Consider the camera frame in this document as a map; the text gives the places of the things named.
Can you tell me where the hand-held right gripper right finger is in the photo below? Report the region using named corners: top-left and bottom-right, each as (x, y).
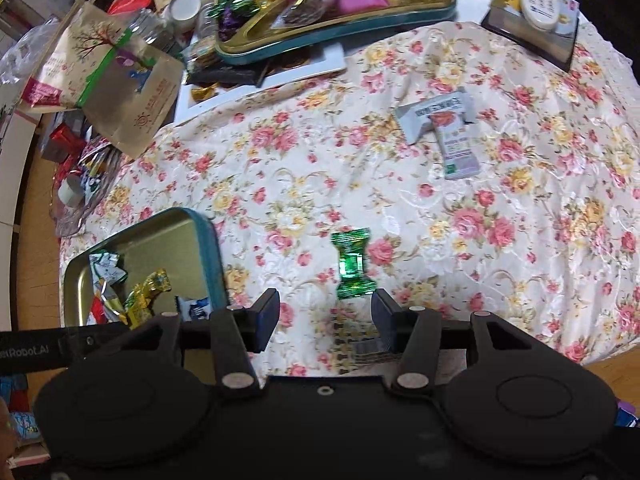
top-left (371, 289), bottom-right (532, 394)

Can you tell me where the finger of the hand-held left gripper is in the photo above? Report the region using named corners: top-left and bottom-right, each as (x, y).
top-left (62, 322), bottom-right (127, 361)

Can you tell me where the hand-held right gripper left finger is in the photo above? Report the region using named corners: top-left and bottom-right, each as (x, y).
top-left (106, 288), bottom-right (281, 397)

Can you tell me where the red snack packet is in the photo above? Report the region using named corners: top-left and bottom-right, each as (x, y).
top-left (88, 295), bottom-right (123, 327)

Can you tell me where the green candy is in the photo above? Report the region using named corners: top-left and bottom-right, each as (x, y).
top-left (331, 228), bottom-right (377, 299)

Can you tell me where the blue white snack packet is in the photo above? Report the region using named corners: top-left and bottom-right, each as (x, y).
top-left (176, 296), bottom-right (212, 322)

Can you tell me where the gold candy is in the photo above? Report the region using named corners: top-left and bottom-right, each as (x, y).
top-left (122, 269), bottom-right (172, 329)

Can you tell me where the gold tin tray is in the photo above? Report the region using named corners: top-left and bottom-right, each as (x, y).
top-left (59, 207), bottom-right (229, 330)

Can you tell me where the glass plate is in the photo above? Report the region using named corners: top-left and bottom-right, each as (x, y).
top-left (51, 139), bottom-right (122, 239)

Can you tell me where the floral tablecloth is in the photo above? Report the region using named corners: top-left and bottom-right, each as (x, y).
top-left (59, 22), bottom-right (640, 377)

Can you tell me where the white tape roll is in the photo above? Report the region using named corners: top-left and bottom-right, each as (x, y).
top-left (56, 176), bottom-right (87, 207)

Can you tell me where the white orange stick packet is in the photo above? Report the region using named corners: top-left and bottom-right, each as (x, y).
top-left (429, 110), bottom-right (482, 181)

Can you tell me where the red gift box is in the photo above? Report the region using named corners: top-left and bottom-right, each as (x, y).
top-left (49, 124), bottom-right (87, 157)

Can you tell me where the grey snack packet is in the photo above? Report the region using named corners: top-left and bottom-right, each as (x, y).
top-left (394, 87), bottom-right (477, 144)

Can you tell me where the brown paper bag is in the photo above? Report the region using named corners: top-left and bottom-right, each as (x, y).
top-left (26, 2), bottom-right (186, 159)

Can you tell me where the white box of gold chocolates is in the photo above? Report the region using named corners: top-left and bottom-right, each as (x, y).
top-left (174, 42), bottom-right (348, 124)

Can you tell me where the large tin tray of sweets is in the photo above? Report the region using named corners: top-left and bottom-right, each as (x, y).
top-left (214, 0), bottom-right (458, 67)

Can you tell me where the clear plastic bag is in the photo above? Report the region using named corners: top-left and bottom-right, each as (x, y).
top-left (0, 19), bottom-right (62, 92)

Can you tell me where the jar with white lid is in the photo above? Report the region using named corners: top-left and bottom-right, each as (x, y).
top-left (167, 0), bottom-right (203, 32)

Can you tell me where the book with yellow cartoon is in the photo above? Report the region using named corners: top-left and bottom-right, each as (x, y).
top-left (481, 0), bottom-right (582, 73)

